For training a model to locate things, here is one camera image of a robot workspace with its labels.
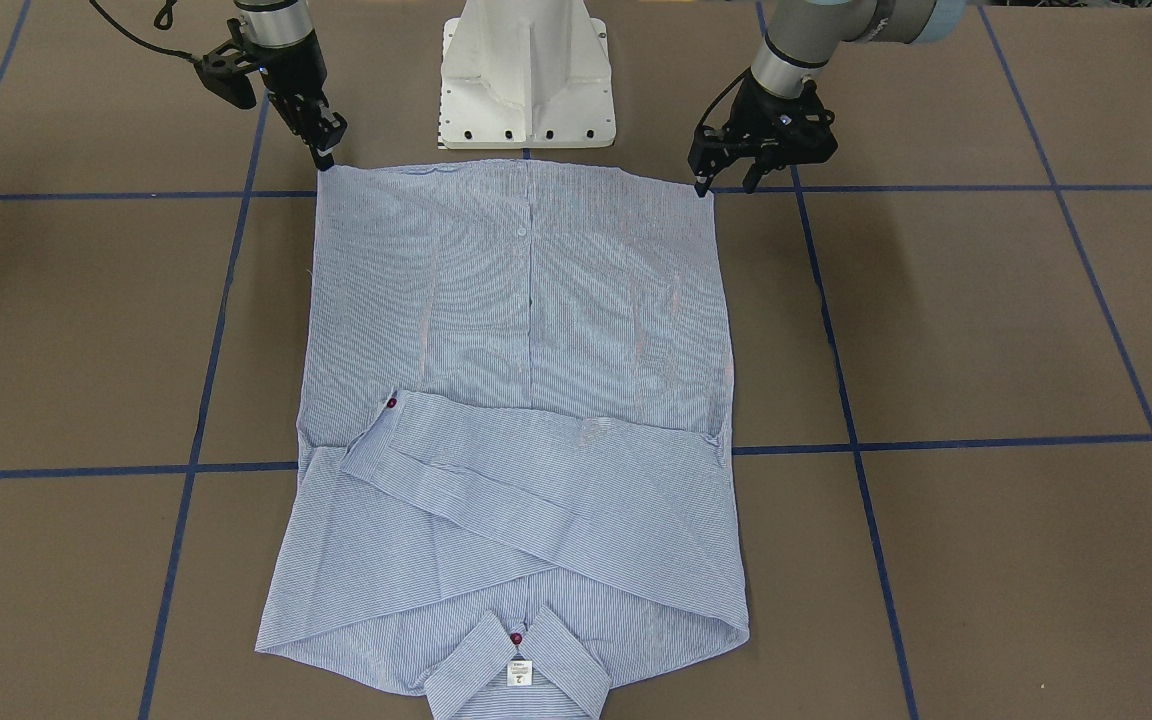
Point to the blue white striped shirt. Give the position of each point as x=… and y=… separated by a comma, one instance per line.
x=515, y=485

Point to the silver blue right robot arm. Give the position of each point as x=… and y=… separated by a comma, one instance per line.
x=277, y=41

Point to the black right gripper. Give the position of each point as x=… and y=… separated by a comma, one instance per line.
x=290, y=72

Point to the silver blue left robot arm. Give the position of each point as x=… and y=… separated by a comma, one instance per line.
x=802, y=36

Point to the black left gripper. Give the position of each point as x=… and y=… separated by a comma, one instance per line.
x=748, y=106

